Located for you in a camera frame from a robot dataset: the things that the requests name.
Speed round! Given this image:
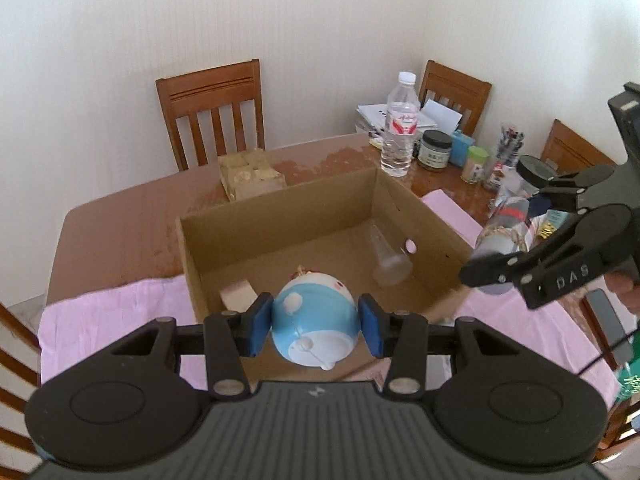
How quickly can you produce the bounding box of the stack of papers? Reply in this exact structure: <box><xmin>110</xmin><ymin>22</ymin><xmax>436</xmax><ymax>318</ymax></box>
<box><xmin>356</xmin><ymin>103</ymin><xmax>436</xmax><ymax>137</ymax></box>

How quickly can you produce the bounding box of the clear plastic cup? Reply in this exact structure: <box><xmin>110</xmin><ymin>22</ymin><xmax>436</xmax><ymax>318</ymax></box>
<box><xmin>369</xmin><ymin>222</ymin><xmax>414</xmax><ymax>288</ymax></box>

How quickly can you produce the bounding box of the yellowish plastic packet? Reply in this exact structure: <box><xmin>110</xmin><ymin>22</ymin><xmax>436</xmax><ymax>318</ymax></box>
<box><xmin>217</xmin><ymin>149</ymin><xmax>287</xmax><ymax>202</ymax></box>

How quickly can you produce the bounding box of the clear pen holder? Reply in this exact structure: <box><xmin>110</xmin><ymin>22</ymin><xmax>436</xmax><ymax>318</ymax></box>
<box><xmin>482</xmin><ymin>122</ymin><xmax>526</xmax><ymax>192</ymax></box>

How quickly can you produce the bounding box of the brown cardboard box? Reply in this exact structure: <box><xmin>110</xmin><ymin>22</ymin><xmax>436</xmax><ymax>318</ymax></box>
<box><xmin>175</xmin><ymin>167</ymin><xmax>476</xmax><ymax>386</ymax></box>

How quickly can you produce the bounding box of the small blue box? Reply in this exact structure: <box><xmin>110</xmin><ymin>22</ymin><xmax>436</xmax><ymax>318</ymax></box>
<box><xmin>449</xmin><ymin>130</ymin><xmax>476</xmax><ymax>166</ymax></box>

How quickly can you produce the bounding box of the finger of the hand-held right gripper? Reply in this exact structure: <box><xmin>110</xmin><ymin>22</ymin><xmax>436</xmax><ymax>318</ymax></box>
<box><xmin>459</xmin><ymin>247</ymin><xmax>547</xmax><ymax>295</ymax></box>
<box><xmin>537</xmin><ymin>164</ymin><xmax>618</xmax><ymax>217</ymax></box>

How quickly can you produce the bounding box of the person's right hand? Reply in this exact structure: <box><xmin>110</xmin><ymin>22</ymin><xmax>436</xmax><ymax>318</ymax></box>
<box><xmin>606</xmin><ymin>272</ymin><xmax>640</xmax><ymax>317</ymax></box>

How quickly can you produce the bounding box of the pink cloth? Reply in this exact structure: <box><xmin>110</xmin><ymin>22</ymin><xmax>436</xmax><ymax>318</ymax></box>
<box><xmin>39</xmin><ymin>189</ymin><xmax>621</xmax><ymax>397</ymax></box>

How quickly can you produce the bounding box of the clear plastic water bottle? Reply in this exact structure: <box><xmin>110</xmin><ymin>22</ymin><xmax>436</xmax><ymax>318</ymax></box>
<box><xmin>381</xmin><ymin>71</ymin><xmax>420</xmax><ymax>178</ymax></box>

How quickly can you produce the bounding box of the black lid jar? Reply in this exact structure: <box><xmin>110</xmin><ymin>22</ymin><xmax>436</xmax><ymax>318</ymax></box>
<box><xmin>417</xmin><ymin>130</ymin><xmax>453</xmax><ymax>171</ymax></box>

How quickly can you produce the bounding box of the blue white cat toy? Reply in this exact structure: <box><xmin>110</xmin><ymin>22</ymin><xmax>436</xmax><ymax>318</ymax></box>
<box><xmin>270</xmin><ymin>266</ymin><xmax>362</xmax><ymax>372</ymax></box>

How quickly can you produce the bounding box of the black cable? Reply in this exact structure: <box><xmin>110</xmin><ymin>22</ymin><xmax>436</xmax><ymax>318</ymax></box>
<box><xmin>574</xmin><ymin>327</ymin><xmax>640</xmax><ymax>375</ymax></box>

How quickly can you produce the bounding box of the beige wooden block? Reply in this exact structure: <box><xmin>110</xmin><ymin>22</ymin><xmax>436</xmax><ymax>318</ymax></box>
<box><xmin>222</xmin><ymin>279</ymin><xmax>257</xmax><ymax>312</ymax></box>

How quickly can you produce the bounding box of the white envelope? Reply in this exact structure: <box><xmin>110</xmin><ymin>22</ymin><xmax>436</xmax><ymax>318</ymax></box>
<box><xmin>420</xmin><ymin>99</ymin><xmax>464</xmax><ymax>134</ymax></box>

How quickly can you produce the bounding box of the green patterned item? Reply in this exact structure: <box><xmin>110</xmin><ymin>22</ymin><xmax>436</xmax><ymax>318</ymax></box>
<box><xmin>617</xmin><ymin>364</ymin><xmax>640</xmax><ymax>402</ymax></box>

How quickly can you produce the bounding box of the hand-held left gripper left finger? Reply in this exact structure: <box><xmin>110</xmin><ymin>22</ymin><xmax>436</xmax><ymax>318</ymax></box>
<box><xmin>107</xmin><ymin>293</ymin><xmax>275</xmax><ymax>402</ymax></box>

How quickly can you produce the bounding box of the teal gold packet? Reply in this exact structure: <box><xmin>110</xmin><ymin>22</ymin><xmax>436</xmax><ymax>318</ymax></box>
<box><xmin>531</xmin><ymin>209</ymin><xmax>572</xmax><ymax>243</ymax></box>

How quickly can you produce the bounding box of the wooden slat-back chair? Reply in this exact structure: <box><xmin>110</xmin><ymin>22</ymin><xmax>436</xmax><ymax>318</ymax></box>
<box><xmin>540</xmin><ymin>119</ymin><xmax>617</xmax><ymax>177</ymax></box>
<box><xmin>419</xmin><ymin>60</ymin><xmax>493</xmax><ymax>139</ymax></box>
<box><xmin>590</xmin><ymin>396</ymin><xmax>640</xmax><ymax>463</ymax></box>
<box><xmin>0</xmin><ymin>302</ymin><xmax>42</xmax><ymax>477</ymax></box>
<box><xmin>155</xmin><ymin>59</ymin><xmax>267</xmax><ymax>172</ymax></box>

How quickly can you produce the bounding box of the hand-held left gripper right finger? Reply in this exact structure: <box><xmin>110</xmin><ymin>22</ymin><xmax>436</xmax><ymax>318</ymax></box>
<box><xmin>357</xmin><ymin>293</ymin><xmax>532</xmax><ymax>397</ymax></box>

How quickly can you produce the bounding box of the clear jar with dark contents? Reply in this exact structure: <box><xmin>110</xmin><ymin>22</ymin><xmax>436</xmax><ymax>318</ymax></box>
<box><xmin>472</xmin><ymin>196</ymin><xmax>532</xmax><ymax>295</ymax></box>

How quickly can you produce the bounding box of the green lid bottle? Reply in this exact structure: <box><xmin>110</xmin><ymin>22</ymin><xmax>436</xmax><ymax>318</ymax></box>
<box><xmin>460</xmin><ymin>146</ymin><xmax>490</xmax><ymax>184</ymax></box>

